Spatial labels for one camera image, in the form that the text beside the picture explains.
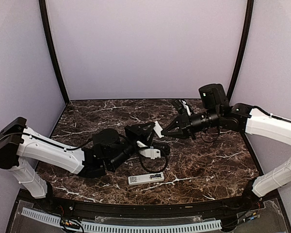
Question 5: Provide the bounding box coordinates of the white remote control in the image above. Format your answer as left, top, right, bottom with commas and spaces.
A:
128, 172, 164, 185

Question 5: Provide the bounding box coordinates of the white battery cover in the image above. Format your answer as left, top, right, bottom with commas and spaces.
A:
153, 121, 164, 138

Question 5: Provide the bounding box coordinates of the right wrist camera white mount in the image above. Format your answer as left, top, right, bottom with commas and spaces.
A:
172, 99, 194, 116

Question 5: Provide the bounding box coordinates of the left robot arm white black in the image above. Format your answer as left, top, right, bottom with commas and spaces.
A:
0, 117, 162, 212

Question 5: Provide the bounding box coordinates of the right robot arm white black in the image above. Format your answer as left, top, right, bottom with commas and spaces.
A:
161, 83, 291, 211

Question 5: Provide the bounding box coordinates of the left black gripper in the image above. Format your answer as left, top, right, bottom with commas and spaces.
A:
109, 122, 157, 171

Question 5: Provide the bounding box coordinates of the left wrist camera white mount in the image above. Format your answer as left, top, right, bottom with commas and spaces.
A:
136, 141, 170, 160

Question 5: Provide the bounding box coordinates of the left black frame post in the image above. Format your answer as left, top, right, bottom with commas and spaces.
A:
38, 0, 70, 105

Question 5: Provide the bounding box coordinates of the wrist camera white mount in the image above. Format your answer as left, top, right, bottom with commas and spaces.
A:
136, 141, 170, 160
172, 99, 194, 116

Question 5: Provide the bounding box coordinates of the black front rail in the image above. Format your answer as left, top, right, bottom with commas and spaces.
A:
32, 197, 258, 219

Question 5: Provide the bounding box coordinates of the black frame post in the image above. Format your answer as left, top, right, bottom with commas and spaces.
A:
38, 0, 70, 105
226, 0, 254, 101

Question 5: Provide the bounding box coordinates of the right black frame post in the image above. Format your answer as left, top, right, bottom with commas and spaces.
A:
226, 0, 254, 101

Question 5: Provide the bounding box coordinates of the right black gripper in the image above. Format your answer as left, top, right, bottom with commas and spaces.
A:
161, 107, 221, 140

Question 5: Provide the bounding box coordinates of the white slotted cable duct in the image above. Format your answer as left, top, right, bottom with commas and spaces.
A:
21, 207, 222, 233

